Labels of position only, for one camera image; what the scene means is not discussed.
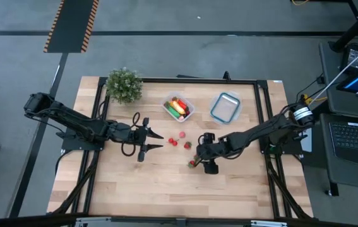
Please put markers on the black hazard-striped floor mat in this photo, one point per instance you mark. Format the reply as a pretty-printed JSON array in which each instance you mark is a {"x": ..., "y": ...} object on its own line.
[{"x": 71, "y": 25}]

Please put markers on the green artificial potted plant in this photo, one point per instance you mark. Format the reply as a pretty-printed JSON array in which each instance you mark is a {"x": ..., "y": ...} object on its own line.
[{"x": 124, "y": 85}]

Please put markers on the yellow toy banana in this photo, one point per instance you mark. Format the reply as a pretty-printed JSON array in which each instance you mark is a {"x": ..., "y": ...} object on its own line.
[{"x": 178, "y": 108}]

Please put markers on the clear lid with teal rim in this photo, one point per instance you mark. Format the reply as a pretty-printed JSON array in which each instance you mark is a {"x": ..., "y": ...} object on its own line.
[{"x": 226, "y": 108}]

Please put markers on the black laptop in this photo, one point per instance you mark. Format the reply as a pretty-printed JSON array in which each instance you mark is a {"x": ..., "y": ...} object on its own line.
[{"x": 355, "y": 138}]

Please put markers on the black and silver beam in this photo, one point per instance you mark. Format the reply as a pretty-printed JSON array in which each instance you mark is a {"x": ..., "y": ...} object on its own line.
[{"x": 24, "y": 220}]

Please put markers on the black stand leg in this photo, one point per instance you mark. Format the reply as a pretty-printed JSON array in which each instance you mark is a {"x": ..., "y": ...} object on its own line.
[{"x": 355, "y": 28}]

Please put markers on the yellow plug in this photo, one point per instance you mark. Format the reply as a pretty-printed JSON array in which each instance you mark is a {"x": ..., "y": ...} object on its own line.
[{"x": 307, "y": 100}]

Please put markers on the black power adapter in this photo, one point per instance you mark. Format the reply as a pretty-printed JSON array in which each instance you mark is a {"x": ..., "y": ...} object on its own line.
[{"x": 353, "y": 58}]

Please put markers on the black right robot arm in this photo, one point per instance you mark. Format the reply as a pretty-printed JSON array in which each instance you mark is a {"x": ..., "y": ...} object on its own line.
[{"x": 254, "y": 132}]

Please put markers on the clear plastic tupperware container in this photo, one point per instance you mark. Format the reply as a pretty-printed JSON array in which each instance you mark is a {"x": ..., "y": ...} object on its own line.
[{"x": 190, "y": 106}]

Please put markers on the laptop computer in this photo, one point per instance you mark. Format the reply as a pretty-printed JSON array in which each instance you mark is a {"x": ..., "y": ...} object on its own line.
[{"x": 349, "y": 176}]

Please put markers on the long-stemmed red toy cherry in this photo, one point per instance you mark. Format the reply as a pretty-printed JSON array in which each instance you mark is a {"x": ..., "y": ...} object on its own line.
[{"x": 187, "y": 112}]

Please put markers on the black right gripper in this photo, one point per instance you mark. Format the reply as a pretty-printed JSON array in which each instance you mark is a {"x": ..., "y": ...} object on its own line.
[{"x": 209, "y": 153}]

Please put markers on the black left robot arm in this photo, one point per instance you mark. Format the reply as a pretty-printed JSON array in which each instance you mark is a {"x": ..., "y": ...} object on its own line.
[{"x": 81, "y": 124}]

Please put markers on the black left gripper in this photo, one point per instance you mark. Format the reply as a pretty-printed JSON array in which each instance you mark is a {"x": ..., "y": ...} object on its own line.
[{"x": 140, "y": 137}]

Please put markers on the green toy cucumber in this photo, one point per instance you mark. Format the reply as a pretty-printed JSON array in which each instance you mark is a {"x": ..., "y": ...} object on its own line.
[{"x": 172, "y": 111}]

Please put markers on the red toy pepper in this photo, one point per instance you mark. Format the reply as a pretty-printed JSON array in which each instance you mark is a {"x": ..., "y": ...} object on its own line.
[{"x": 182, "y": 104}]

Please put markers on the black clamp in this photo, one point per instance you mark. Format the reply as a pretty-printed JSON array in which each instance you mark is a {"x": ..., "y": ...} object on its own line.
[{"x": 226, "y": 76}]

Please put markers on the black aluminium table frame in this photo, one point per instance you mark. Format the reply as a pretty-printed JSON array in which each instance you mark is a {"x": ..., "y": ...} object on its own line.
[{"x": 207, "y": 81}]

